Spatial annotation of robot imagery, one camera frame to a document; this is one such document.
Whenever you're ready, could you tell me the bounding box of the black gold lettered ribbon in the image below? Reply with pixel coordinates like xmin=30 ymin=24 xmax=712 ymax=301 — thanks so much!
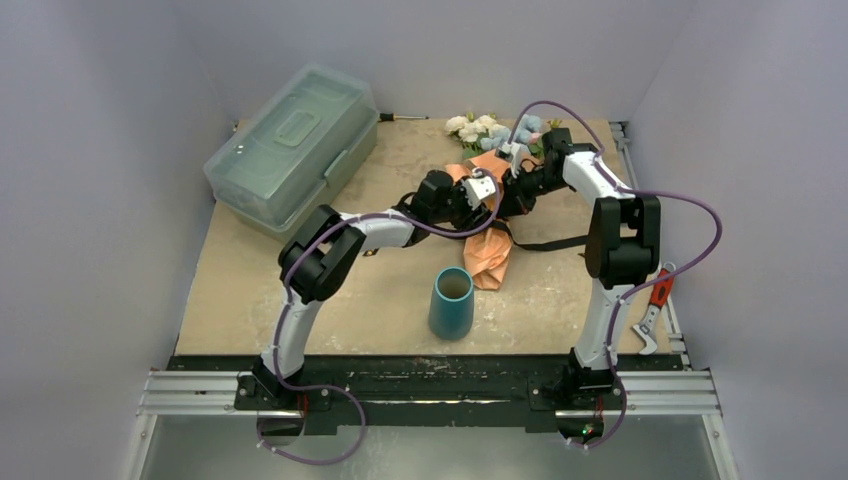
xmin=362 ymin=192 xmax=588 ymax=257

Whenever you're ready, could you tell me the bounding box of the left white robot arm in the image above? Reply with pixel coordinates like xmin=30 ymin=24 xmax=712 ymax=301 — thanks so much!
xmin=234 ymin=168 xmax=505 ymax=410

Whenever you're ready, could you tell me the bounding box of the teal ceramic vase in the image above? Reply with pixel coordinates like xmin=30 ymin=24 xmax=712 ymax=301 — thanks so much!
xmin=428 ymin=267 xmax=474 ymax=341

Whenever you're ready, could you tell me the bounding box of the aluminium frame rail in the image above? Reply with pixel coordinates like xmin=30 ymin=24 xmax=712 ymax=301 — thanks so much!
xmin=124 ymin=370 xmax=739 ymax=479

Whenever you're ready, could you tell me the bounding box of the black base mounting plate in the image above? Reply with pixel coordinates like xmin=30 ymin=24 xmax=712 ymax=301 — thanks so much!
xmin=165 ymin=354 xmax=631 ymax=437

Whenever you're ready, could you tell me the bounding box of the orange handled wrench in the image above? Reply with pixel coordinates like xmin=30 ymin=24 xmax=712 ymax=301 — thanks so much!
xmin=632 ymin=262 xmax=676 ymax=356

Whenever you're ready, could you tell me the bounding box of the orange flower bouquet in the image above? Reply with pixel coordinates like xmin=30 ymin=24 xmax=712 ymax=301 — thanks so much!
xmin=444 ymin=115 xmax=543 ymax=290

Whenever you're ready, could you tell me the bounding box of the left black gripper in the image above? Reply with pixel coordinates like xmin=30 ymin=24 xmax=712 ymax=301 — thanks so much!
xmin=429 ymin=177 xmax=485 ymax=231

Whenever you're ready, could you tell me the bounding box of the translucent plastic storage box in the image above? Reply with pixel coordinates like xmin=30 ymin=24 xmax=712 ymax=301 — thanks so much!
xmin=203 ymin=64 xmax=379 ymax=236

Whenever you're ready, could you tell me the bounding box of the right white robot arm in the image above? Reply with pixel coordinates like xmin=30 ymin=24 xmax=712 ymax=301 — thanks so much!
xmin=496 ymin=128 xmax=661 ymax=407

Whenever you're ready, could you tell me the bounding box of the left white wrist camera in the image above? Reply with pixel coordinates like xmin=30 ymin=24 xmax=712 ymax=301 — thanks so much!
xmin=461 ymin=168 xmax=498 ymax=210

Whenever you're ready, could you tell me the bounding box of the screwdriver at back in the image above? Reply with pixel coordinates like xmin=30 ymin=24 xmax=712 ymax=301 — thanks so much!
xmin=378 ymin=112 xmax=429 ymax=122

